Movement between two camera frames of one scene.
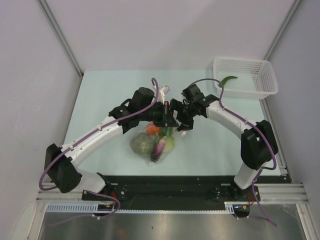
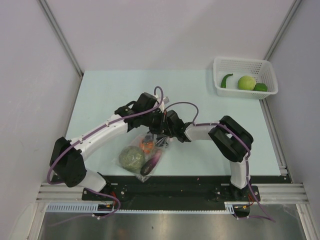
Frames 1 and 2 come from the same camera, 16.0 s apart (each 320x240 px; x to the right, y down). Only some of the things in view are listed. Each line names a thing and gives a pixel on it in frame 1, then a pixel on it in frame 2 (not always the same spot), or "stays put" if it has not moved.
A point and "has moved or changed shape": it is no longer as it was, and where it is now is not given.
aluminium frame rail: x=55 y=195 stays put
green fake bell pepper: x=166 y=131 has moved or changed shape
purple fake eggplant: x=159 y=147 → x=150 y=165
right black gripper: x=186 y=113 → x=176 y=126
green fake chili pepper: x=224 y=80 has moved or changed shape
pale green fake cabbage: x=170 y=143 → x=246 y=82
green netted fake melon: x=143 y=144 → x=131 y=158
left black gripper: x=166 y=119 stays put
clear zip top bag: x=153 y=143 has moved or changed shape
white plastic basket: x=255 y=79 stays put
